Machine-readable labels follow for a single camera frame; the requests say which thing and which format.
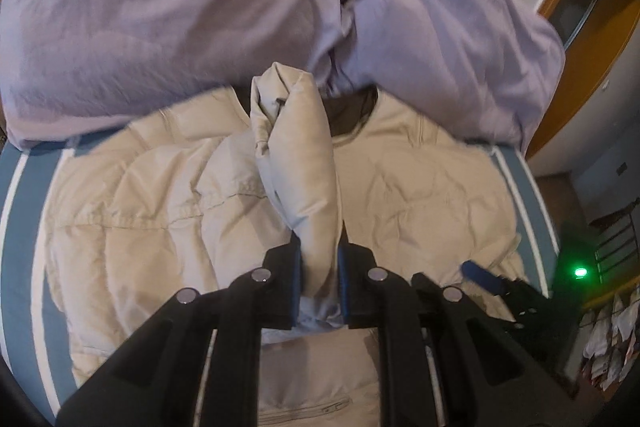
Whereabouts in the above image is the blue white striped bed sheet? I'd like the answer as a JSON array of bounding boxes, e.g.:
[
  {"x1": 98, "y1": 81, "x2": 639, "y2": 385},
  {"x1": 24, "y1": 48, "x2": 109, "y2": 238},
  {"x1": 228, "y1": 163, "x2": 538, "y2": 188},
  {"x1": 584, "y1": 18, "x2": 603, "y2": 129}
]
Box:
[{"x1": 0, "y1": 127, "x2": 567, "y2": 424}]

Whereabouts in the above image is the beige puffer jacket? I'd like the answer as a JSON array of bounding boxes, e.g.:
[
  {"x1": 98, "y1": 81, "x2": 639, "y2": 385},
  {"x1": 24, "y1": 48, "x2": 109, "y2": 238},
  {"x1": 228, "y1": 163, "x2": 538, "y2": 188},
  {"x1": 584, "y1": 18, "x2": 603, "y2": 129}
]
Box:
[{"x1": 42, "y1": 62, "x2": 532, "y2": 427}]

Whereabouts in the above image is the orange wooden door frame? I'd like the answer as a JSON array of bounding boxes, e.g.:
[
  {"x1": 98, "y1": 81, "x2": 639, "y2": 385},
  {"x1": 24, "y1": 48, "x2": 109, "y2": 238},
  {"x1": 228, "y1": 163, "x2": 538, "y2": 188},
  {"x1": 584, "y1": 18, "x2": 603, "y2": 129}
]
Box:
[{"x1": 456, "y1": 0, "x2": 640, "y2": 160}]

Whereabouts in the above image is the lilac duvet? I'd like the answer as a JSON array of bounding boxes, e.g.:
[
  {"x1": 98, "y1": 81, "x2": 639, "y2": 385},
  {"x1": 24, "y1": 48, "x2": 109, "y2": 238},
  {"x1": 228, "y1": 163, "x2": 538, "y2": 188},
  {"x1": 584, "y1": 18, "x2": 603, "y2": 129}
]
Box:
[{"x1": 0, "y1": 0, "x2": 359, "y2": 154}]

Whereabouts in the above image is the large lilac pillow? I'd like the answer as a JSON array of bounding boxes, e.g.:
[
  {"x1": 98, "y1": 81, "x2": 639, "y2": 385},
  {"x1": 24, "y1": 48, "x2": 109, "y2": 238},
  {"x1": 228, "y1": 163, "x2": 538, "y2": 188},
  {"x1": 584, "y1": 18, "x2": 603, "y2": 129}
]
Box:
[{"x1": 327, "y1": 0, "x2": 567, "y2": 152}]

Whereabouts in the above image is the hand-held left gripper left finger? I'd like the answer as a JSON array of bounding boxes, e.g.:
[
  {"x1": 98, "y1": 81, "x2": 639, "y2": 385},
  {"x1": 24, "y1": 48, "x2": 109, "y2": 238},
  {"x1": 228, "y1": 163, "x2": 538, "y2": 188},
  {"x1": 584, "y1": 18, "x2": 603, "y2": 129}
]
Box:
[{"x1": 55, "y1": 239, "x2": 304, "y2": 427}]

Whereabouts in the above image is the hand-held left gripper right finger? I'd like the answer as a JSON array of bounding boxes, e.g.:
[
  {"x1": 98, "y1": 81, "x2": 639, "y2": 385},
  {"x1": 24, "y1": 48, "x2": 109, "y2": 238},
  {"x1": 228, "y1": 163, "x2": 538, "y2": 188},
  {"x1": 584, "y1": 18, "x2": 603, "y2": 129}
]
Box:
[{"x1": 338, "y1": 221, "x2": 587, "y2": 427}]

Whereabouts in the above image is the black metal rack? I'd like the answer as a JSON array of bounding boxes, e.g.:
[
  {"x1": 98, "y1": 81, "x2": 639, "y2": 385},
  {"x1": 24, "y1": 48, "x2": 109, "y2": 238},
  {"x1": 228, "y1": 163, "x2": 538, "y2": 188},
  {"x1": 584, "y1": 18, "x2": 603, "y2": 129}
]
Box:
[{"x1": 592, "y1": 209, "x2": 640, "y2": 280}]

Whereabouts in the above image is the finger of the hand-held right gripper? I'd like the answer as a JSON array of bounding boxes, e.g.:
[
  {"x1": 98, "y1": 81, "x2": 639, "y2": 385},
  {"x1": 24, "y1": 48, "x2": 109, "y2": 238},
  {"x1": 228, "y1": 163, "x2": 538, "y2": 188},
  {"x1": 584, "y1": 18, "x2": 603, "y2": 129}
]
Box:
[{"x1": 460, "y1": 260, "x2": 547, "y2": 325}]

